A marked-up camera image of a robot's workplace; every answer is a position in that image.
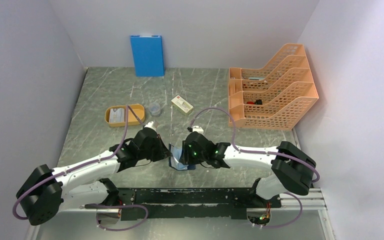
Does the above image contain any blue leather card holder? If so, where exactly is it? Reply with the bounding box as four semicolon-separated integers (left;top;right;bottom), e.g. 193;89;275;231
168;143;196;171

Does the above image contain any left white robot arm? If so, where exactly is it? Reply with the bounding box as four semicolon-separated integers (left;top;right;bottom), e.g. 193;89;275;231
12;127;172;226

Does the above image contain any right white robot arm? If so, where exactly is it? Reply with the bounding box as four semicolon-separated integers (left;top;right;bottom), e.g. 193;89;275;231
176;131;320;207

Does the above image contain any stack of grey VIP cards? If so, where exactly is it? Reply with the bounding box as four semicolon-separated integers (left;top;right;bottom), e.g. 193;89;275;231
108;107;125;124

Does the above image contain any orange oval tray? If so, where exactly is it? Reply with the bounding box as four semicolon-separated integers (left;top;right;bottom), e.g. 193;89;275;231
104;104;146;128

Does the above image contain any small clear plastic cup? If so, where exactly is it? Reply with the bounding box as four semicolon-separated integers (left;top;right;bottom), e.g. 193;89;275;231
148;102;161;117

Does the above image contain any small green white box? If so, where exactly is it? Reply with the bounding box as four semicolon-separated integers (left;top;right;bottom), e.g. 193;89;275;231
171;95;194;116

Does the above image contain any red black item in organizer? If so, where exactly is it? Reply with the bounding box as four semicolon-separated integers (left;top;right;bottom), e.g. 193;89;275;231
246;99;263;105

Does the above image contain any orange mesh file organizer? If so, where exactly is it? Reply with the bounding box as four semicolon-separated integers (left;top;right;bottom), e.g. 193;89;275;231
227;43;319;130

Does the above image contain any blue rectangular box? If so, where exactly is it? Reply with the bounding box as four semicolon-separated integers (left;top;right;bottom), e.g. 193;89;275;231
130;35;165;77

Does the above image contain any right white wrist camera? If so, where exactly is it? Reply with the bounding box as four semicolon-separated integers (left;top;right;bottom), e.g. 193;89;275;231
187;125;204;135

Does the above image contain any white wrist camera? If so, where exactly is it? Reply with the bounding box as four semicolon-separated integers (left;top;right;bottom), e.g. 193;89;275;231
144;120;159;131
187;125;204;135

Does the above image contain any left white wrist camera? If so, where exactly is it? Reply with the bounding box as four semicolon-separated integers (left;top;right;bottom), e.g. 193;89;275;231
144;120;159;131

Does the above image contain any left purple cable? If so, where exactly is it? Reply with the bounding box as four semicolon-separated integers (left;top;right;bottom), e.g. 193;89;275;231
12;104;145;221

